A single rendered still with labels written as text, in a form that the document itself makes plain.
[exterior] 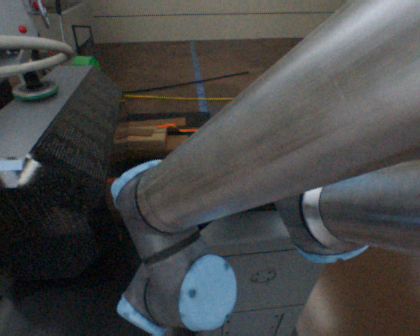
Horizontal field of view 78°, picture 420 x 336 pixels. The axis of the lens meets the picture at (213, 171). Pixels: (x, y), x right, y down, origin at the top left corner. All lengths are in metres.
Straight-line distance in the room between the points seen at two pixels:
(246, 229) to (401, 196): 0.46
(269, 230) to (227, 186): 0.54
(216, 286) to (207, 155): 0.22
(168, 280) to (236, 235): 0.37
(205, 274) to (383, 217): 0.22
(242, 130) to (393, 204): 0.21
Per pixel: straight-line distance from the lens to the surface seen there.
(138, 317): 0.46
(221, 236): 0.70
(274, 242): 0.73
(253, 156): 0.16
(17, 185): 1.23
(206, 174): 0.20
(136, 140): 2.33
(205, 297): 0.36
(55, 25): 4.44
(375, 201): 0.35
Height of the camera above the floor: 1.41
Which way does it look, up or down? 39 degrees down
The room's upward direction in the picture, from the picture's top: straight up
